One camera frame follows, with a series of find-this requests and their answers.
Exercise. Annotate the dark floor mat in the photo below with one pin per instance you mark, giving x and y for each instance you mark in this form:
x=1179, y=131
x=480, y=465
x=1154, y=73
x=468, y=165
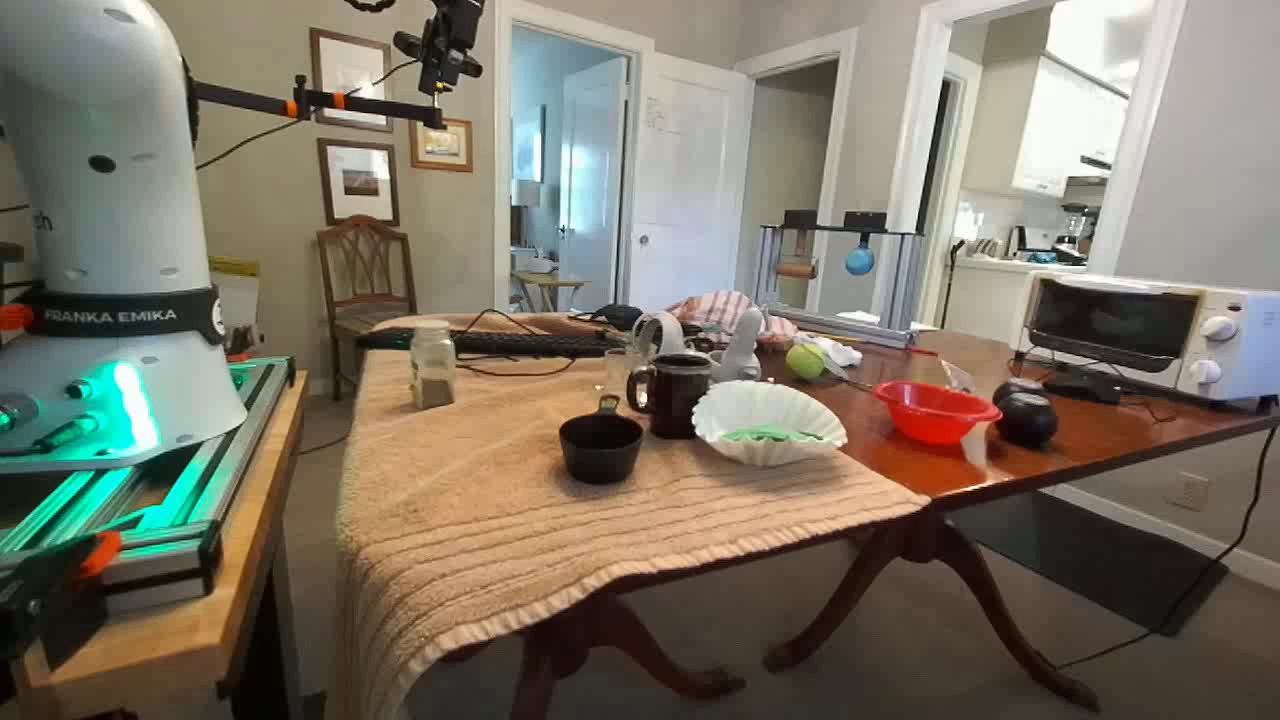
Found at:
x=1094, y=560

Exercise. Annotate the white crumpled tissue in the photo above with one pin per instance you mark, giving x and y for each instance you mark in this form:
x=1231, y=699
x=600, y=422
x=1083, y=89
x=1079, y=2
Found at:
x=842, y=355

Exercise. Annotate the black boom camera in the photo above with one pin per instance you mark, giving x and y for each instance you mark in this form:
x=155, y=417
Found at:
x=409, y=46

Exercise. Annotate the white toaster oven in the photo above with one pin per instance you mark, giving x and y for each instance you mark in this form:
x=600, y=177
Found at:
x=1146, y=333

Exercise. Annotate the white wall outlet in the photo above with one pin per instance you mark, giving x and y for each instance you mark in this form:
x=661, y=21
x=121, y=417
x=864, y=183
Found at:
x=1191, y=489

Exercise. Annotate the small black cup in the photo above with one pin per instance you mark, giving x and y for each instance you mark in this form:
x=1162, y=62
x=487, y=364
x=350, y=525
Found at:
x=1031, y=422

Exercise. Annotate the yellow green tennis ball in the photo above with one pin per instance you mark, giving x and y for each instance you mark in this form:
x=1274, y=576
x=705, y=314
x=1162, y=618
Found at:
x=804, y=361

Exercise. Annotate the small glass jar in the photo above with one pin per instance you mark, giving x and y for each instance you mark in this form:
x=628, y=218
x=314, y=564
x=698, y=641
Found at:
x=435, y=368

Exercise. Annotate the black rounded case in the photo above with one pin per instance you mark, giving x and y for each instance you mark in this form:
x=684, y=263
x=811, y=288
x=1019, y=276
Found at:
x=616, y=316

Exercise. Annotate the small black bowl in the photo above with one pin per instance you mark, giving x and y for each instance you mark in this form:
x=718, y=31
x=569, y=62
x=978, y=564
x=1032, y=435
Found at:
x=600, y=450

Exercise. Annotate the aluminium robot base rails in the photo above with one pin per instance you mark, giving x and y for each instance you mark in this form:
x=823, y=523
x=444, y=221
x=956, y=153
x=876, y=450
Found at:
x=200, y=492

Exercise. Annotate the orange red plastic bowl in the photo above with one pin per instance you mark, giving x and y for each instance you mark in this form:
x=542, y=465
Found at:
x=935, y=409

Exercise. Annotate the white kitchen wall cabinet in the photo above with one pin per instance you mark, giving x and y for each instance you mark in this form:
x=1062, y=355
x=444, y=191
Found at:
x=1072, y=127

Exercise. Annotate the dark wooden chair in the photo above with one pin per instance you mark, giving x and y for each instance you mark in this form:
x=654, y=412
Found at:
x=362, y=272

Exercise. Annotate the white door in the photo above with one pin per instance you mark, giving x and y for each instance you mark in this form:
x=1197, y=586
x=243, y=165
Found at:
x=694, y=200

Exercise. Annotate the wooden robot cart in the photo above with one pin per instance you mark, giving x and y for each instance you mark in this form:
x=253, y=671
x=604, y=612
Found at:
x=200, y=627

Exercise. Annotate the dark brown mug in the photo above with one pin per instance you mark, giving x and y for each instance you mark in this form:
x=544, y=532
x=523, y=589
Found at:
x=676, y=398

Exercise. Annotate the small wooden side table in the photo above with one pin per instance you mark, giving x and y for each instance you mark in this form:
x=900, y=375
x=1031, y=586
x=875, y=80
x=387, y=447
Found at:
x=544, y=287

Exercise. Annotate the white paper coffee filter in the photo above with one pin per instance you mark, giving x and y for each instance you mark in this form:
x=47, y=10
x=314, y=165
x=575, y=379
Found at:
x=767, y=405

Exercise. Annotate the tan ribbed tablecloth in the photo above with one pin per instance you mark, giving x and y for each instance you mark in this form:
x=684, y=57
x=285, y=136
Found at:
x=506, y=532

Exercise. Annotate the clear drinking glass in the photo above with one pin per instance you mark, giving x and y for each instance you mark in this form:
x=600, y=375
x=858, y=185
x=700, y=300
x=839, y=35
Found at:
x=609, y=400

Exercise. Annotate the blue ball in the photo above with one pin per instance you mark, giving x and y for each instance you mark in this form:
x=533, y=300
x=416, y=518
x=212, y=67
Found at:
x=861, y=259

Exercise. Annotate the green packet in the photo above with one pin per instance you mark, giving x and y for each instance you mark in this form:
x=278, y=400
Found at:
x=770, y=435

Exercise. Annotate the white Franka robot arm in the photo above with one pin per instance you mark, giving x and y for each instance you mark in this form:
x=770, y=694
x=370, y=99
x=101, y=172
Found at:
x=106, y=161

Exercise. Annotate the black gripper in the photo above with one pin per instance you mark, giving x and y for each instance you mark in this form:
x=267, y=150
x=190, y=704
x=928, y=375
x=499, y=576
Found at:
x=459, y=24

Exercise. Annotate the black block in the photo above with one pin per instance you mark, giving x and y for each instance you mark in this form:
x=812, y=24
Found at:
x=864, y=221

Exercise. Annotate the framed wall picture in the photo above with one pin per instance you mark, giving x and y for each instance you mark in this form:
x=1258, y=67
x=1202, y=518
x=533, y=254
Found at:
x=350, y=62
x=441, y=147
x=357, y=183

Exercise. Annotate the black round shaker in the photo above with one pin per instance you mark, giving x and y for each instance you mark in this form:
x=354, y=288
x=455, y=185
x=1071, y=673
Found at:
x=1009, y=389

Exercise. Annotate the black orange clamp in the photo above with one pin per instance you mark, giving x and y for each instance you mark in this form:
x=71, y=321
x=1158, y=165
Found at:
x=54, y=602

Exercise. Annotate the wooden table pedestal leg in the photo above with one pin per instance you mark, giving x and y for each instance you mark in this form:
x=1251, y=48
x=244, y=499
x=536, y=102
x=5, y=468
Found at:
x=935, y=560
x=600, y=641

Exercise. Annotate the white kitchen counter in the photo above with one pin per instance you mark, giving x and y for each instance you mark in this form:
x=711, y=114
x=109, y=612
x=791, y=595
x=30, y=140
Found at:
x=986, y=300

